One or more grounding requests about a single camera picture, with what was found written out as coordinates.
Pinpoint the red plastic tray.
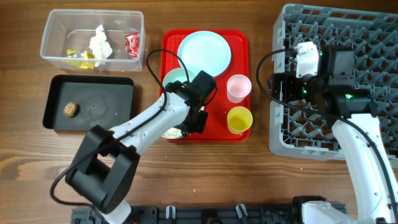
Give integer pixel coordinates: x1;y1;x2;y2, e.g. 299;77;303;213
159;29;251;142

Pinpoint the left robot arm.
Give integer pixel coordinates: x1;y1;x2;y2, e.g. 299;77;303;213
62;79;216;223

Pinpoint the clear plastic bin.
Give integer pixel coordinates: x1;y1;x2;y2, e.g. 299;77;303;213
40;9;146;72

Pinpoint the grey dishwasher rack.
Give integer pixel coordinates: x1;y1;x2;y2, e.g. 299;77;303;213
269;4;397;167

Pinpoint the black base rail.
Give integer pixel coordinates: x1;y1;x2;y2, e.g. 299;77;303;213
70;203;346;224

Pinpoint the white napkin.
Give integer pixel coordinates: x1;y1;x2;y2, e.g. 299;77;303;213
89;25;113;60

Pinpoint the red snack wrapper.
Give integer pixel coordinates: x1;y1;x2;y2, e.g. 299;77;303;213
124;32;140;59

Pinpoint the yellow plastic cup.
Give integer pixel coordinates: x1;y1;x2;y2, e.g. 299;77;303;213
227;106;253;134

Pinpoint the pink plastic cup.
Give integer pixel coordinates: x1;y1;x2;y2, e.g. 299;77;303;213
226;74;252;103

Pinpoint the black tray bin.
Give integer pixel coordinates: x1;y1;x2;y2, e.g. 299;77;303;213
42;75;134;131

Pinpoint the white rice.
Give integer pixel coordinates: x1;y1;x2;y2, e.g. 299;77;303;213
164;127;183;139

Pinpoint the light blue bowl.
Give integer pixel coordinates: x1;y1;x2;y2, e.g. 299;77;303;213
160;126;185;140

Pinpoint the mint green bowl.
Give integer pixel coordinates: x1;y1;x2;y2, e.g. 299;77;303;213
162;68;187;88

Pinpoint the yellow snack wrapper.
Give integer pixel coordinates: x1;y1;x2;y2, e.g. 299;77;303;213
63;49;95;69

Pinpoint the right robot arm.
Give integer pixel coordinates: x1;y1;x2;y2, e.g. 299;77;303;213
265;42;397;223

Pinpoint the brown food ball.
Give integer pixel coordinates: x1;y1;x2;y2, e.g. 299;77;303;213
63;102;79;118

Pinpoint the light blue plate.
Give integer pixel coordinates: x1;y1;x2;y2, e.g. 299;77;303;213
177;30;232;77

